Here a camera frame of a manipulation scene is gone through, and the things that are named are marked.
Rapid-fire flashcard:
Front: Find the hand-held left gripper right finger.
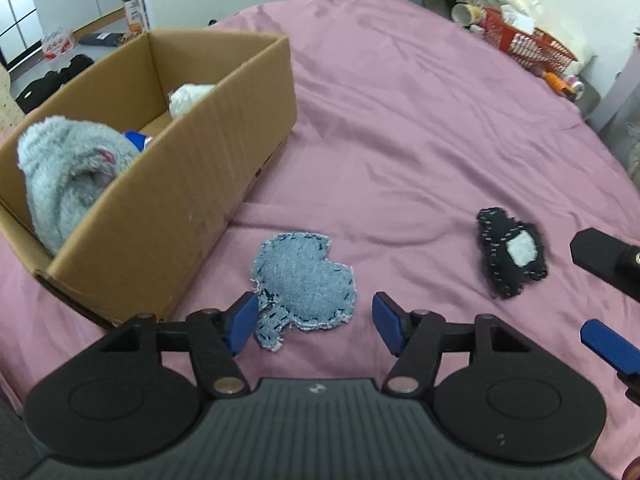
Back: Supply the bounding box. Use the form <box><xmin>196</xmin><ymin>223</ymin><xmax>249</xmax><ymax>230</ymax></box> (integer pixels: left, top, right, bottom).
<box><xmin>372</xmin><ymin>291</ymin><xmax>538</xmax><ymax>395</ymax></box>

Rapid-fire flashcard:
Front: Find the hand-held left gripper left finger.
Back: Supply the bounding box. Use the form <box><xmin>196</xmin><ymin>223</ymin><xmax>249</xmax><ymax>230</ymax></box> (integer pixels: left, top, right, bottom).
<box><xmin>97</xmin><ymin>291</ymin><xmax>259</xmax><ymax>397</ymax></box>

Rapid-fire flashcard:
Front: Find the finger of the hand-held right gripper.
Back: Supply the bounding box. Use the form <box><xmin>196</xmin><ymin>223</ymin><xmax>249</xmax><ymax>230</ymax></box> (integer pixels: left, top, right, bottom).
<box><xmin>570</xmin><ymin>227</ymin><xmax>640</xmax><ymax>304</ymax></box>
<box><xmin>580</xmin><ymin>319</ymin><xmax>640</xmax><ymax>408</ymax></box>

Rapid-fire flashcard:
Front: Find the blue denim pouch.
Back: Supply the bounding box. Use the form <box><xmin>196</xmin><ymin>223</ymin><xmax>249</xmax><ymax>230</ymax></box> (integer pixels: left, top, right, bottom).
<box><xmin>250</xmin><ymin>231</ymin><xmax>360</xmax><ymax>354</ymax></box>

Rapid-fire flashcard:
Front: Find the black pouch with white patch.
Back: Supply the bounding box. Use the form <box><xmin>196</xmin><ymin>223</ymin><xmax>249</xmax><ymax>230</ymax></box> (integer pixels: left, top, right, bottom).
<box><xmin>475</xmin><ymin>207</ymin><xmax>550</xmax><ymax>301</ymax></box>

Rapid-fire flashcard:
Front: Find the brown cardboard box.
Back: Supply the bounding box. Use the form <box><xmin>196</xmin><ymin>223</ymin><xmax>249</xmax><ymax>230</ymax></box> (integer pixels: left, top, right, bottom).
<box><xmin>0</xmin><ymin>29</ymin><xmax>298</xmax><ymax>332</ymax></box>

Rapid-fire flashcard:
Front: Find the blue tissue pack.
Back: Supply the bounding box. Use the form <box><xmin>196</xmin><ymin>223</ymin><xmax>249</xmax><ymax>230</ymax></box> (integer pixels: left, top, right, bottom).
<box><xmin>124</xmin><ymin>131</ymin><xmax>153</xmax><ymax>154</ymax></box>

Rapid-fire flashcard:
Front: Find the white fluffy toy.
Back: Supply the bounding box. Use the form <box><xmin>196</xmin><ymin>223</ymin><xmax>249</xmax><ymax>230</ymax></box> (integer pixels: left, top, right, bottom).
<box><xmin>167</xmin><ymin>82</ymin><xmax>217</xmax><ymax>120</ymax></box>

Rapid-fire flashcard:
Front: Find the grey plush toy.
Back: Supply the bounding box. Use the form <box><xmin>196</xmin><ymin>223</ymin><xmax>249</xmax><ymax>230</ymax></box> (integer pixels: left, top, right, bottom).
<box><xmin>16</xmin><ymin>116</ymin><xmax>141</xmax><ymax>257</ymax></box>

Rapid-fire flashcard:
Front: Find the grey bedside cabinet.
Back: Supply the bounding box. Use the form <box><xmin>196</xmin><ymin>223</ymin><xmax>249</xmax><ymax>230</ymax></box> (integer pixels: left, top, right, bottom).
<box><xmin>586</xmin><ymin>42</ymin><xmax>640</xmax><ymax>137</ymax></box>

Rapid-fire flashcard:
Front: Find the orange bottle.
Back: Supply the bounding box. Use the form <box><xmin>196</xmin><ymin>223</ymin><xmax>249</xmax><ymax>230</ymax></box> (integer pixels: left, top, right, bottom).
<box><xmin>544</xmin><ymin>71</ymin><xmax>576</xmax><ymax>99</ymax></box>

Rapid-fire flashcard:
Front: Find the pink bed sheet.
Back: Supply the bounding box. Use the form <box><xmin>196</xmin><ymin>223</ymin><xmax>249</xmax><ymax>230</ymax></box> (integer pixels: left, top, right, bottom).
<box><xmin>0</xmin><ymin>0</ymin><xmax>640</xmax><ymax>480</ymax></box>

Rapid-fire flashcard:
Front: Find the red plastic basket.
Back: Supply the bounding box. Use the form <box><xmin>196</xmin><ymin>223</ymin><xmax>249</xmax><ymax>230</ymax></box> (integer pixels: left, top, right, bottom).
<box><xmin>482</xmin><ymin>7</ymin><xmax>581</xmax><ymax>79</ymax></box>

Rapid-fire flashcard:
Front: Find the white paper sheet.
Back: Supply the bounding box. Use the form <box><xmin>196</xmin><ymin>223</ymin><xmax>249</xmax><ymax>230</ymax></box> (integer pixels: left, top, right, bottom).
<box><xmin>500</xmin><ymin>5</ymin><xmax>537</xmax><ymax>34</ymax></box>

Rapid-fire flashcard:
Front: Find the paper cup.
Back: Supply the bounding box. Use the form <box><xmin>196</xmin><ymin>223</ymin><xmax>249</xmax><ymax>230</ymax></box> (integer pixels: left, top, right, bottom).
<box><xmin>451</xmin><ymin>2</ymin><xmax>486</xmax><ymax>29</ymax></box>

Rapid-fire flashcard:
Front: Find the black bag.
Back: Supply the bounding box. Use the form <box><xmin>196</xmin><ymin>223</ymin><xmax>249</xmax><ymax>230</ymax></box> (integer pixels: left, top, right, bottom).
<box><xmin>15</xmin><ymin>55</ymin><xmax>96</xmax><ymax>113</ymax></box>

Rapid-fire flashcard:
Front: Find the dark blue parcel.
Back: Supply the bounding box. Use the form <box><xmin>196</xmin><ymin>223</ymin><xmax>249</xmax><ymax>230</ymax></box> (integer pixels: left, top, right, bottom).
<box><xmin>79</xmin><ymin>32</ymin><xmax>124</xmax><ymax>49</ymax></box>

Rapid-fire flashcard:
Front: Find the floral cloth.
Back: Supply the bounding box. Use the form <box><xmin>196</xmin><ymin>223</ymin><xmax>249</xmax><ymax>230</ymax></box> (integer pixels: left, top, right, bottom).
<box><xmin>0</xmin><ymin>65</ymin><xmax>27</xmax><ymax>129</ymax></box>

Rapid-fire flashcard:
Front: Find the cardboard box with orange print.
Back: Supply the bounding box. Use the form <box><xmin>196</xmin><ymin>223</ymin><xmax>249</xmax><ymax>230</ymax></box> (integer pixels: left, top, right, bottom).
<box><xmin>122</xmin><ymin>0</ymin><xmax>147</xmax><ymax>36</ymax></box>

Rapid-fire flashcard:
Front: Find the black framed sliding door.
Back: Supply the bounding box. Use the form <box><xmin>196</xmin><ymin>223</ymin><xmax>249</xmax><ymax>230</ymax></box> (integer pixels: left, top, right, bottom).
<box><xmin>0</xmin><ymin>0</ymin><xmax>42</xmax><ymax>69</ymax></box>

